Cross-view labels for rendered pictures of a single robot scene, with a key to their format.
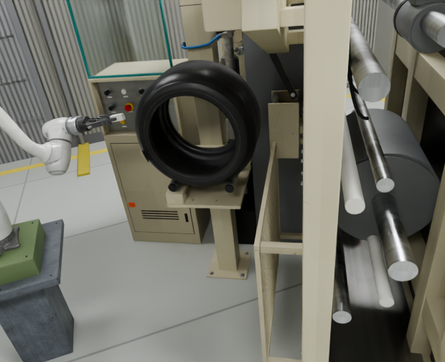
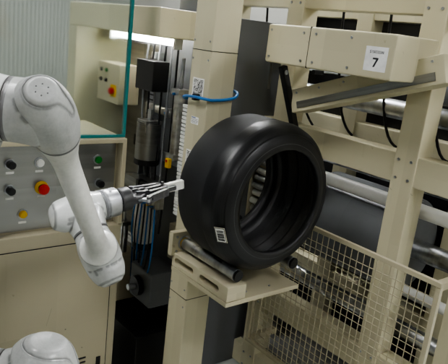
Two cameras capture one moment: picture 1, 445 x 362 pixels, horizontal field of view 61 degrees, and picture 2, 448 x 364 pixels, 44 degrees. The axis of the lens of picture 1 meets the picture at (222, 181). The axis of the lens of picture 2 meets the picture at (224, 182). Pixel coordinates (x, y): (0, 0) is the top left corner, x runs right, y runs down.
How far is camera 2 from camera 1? 1.87 m
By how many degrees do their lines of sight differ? 52
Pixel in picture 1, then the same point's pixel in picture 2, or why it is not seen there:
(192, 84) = (297, 136)
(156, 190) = (60, 327)
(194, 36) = (218, 87)
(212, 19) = (397, 71)
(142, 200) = not seen: hidden behind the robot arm
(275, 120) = not seen: hidden behind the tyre
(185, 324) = not seen: outside the picture
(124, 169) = (11, 300)
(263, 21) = not seen: outside the picture
